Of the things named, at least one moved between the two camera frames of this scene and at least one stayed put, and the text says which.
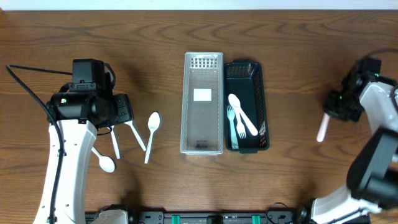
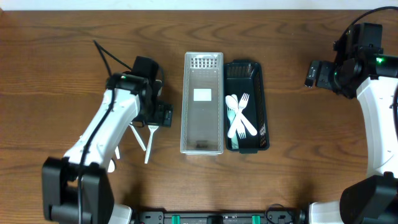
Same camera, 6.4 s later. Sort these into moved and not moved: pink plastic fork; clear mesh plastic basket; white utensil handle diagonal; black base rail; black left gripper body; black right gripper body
Moved: black left gripper body; black right gripper body; pink plastic fork
Not moved: clear mesh plastic basket; black base rail; white utensil handle diagonal
